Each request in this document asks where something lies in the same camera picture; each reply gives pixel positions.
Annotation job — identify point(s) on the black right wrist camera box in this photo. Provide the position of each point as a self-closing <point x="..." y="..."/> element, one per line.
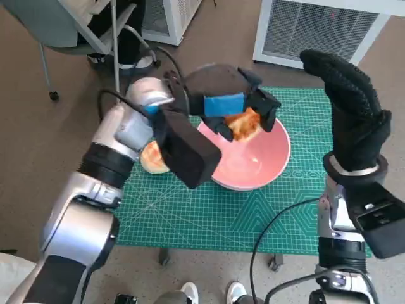
<point x="383" y="228"/>

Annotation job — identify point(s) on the black table leg bracket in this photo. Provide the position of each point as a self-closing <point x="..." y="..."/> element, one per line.
<point x="276" y="263"/>
<point x="165" y="257"/>

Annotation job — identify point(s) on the small white grilled cabinet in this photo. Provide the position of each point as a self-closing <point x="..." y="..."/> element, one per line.
<point x="174" y="19"/>

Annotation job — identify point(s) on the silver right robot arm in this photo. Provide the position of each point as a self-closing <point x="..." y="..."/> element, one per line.
<point x="329" y="215"/>

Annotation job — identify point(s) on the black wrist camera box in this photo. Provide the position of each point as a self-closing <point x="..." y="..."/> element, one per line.
<point x="383" y="228"/>
<point x="190" y="155"/>

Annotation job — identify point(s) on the round pale bread bun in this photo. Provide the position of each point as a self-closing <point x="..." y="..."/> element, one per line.
<point x="152" y="158"/>

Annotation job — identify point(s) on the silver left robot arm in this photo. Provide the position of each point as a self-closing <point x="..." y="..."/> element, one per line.
<point x="79" y="215"/>

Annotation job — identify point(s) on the small black device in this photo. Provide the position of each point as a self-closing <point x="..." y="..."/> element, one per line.
<point x="126" y="299"/>

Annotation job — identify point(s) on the large white grilled cabinet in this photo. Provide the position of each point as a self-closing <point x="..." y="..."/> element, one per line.
<point x="284" y="31"/>

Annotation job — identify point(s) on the long striped golden bread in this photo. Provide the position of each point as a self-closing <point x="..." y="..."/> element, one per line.
<point x="243" y="125"/>

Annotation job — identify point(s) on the person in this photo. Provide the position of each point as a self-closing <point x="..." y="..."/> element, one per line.
<point x="129" y="47"/>
<point x="190" y="293"/>
<point x="12" y="278"/>

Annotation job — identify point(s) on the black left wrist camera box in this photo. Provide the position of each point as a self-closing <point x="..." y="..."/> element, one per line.
<point x="190" y="155"/>

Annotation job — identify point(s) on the pink bowl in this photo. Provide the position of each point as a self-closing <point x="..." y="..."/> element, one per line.
<point x="253" y="164"/>

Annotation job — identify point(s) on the green cutting mat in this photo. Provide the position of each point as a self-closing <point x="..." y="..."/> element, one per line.
<point x="190" y="215"/>

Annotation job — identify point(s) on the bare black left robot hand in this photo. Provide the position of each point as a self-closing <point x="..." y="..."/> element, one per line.
<point x="218" y="79"/>

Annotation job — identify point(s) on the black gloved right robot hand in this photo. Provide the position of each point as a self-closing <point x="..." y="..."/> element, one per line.
<point x="354" y="120"/>

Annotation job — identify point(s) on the grey office chair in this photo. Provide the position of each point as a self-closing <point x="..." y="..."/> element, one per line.
<point x="41" y="19"/>

